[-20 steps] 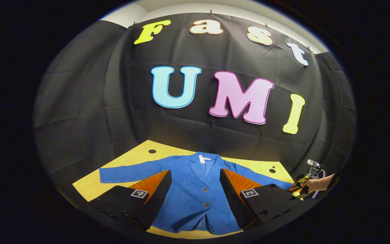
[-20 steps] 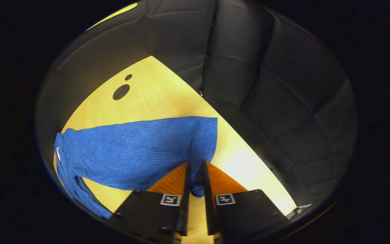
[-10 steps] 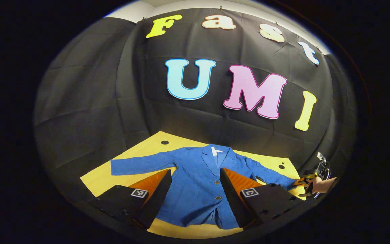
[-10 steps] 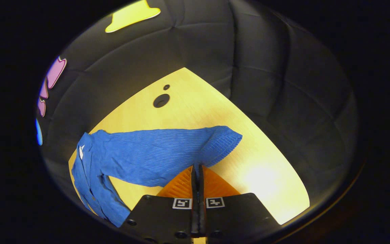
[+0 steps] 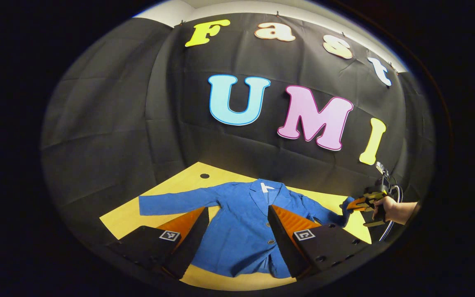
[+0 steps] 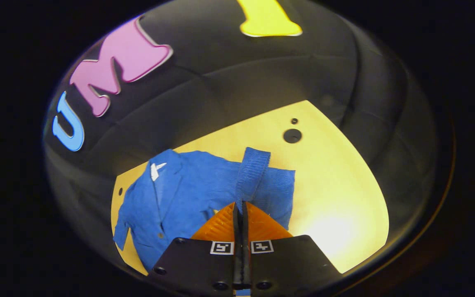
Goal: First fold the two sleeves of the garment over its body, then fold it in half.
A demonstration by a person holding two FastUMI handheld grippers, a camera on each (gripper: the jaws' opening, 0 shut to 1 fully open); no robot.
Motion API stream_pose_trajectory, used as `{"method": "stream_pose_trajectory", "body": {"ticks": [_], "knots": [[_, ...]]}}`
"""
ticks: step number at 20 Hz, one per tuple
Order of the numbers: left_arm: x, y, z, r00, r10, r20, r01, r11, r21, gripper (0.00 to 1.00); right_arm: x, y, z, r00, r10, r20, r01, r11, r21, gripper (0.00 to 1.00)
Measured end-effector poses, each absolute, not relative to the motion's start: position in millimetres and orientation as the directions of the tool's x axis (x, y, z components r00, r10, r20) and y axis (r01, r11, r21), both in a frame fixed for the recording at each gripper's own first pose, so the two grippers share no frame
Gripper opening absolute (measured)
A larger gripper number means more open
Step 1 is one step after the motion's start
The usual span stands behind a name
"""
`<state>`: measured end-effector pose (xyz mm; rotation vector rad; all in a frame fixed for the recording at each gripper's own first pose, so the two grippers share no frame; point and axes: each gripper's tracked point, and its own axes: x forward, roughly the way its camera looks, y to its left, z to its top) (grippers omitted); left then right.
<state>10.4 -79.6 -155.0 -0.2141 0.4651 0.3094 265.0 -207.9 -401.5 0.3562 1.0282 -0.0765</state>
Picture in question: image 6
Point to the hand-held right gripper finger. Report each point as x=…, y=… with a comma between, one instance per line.
x=236, y=255
x=245, y=255

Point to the blue button shirt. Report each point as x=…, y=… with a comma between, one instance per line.
x=188, y=198

